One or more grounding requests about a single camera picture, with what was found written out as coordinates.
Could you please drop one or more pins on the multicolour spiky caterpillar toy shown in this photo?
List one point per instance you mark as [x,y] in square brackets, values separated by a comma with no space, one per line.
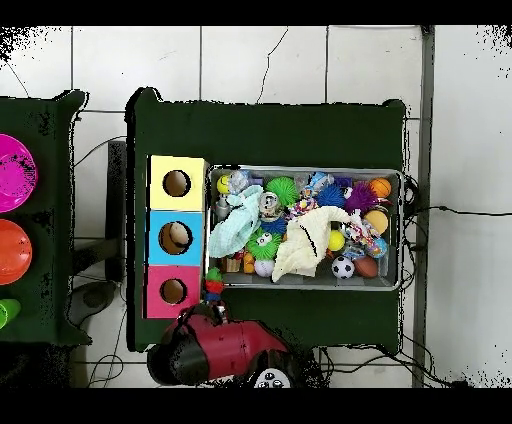
[214,286]

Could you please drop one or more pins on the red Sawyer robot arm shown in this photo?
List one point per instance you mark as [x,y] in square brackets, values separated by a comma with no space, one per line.
[232,348]

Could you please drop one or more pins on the wooden box with three holes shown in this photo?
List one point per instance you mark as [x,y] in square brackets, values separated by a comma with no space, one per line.
[158,200]

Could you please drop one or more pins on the green spiky ball with eyes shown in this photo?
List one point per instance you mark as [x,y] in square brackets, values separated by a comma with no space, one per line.
[256,250]

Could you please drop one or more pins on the mint waffle cloth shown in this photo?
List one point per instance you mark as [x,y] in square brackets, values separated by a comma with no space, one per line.
[236,228]

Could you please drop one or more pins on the cream waffle cloth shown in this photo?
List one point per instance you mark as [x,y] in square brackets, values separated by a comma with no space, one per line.
[304,244]

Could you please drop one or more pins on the silver drink can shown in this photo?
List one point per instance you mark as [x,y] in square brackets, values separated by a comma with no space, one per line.
[270,202]

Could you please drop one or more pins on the small colourful crumpled paper ball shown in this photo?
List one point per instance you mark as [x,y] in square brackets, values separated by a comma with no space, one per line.
[302,206]

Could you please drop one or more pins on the plain green spiky ball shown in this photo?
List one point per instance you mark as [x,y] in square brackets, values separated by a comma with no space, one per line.
[282,191]

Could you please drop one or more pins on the blue spiky ball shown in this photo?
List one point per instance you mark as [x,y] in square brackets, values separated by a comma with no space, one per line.
[331,196]

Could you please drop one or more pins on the long colourful crumpled wrapper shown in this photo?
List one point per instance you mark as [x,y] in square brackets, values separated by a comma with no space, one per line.
[360,232]

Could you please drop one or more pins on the crushed bottle with blue label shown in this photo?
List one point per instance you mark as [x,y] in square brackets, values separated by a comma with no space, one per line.
[320,180]

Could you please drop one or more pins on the black stand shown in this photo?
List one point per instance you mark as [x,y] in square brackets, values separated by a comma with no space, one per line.
[116,180]

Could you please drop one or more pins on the purple spiky ball with eyes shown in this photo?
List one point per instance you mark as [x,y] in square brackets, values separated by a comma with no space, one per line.
[362,198]

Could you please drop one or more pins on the dark green table cloth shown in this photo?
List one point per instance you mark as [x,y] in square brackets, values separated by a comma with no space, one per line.
[48,120]
[260,132]

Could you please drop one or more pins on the green plastic cup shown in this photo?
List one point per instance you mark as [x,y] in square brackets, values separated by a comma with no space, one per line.
[8,312]

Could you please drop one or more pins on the orange plastic bowl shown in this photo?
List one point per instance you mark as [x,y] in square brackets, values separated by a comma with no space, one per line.
[14,252]

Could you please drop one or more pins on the pink plastic bowl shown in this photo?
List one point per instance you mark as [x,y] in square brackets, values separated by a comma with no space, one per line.
[16,176]

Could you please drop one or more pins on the grey metal rail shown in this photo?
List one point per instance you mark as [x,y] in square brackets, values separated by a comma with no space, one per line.
[426,120]

